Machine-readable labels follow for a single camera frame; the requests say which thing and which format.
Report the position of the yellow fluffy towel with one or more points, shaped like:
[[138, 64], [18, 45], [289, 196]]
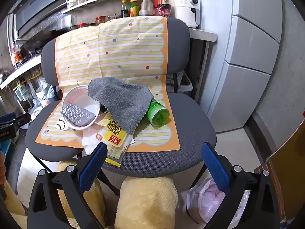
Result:
[[145, 202]]

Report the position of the small white brown wrapper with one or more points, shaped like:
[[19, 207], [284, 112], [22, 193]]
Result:
[[60, 124]]

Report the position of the white printed plate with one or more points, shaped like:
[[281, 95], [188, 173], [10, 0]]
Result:
[[37, 113]]

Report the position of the white printed bucket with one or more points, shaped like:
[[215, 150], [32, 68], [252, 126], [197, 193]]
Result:
[[43, 97]]

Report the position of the brown wooden door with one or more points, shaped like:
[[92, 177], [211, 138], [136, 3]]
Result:
[[286, 162]]

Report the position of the white refrigerator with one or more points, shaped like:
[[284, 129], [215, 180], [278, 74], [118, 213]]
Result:
[[247, 52]]

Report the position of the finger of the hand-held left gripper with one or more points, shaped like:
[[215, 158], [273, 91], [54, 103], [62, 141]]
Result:
[[21, 120], [6, 118]]

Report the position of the yellow green bottle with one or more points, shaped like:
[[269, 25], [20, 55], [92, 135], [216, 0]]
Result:
[[134, 8]]

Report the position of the white air fryer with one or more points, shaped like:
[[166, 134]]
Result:
[[183, 7]]

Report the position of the green plastic bottle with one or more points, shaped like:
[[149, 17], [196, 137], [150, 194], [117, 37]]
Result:
[[158, 114]]

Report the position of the yellow paper strip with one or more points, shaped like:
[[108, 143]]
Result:
[[113, 162]]

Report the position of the red-lid glass jar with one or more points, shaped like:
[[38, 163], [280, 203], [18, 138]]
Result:
[[82, 25], [100, 21]]

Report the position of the grey office chair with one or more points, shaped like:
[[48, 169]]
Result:
[[185, 133]]

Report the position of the silver foil packet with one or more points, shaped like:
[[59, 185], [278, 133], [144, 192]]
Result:
[[76, 115]]

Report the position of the white kitchen counter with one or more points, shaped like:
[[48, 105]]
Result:
[[202, 34]]

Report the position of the white plastic crate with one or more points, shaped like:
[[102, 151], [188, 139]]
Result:
[[183, 83]]

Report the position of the yellow striped dotted mat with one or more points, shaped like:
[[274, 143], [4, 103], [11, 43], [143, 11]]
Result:
[[119, 52]]

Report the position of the grey fleece cloth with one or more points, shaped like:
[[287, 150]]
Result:
[[119, 100]]

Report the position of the steel range hood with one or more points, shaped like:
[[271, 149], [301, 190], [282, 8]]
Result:
[[40, 7]]

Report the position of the white plastic bowl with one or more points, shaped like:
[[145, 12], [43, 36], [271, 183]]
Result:
[[81, 99]]

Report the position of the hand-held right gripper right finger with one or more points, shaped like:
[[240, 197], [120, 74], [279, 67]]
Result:
[[214, 167]]

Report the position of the pink-lined trash bin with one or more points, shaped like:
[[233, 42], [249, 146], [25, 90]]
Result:
[[207, 200]]

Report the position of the yellow snack packet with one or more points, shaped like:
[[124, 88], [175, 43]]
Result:
[[114, 136]]

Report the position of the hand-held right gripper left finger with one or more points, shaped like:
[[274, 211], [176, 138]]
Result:
[[91, 167]]

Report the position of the dark soy sauce bottle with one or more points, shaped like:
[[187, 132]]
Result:
[[125, 9]]

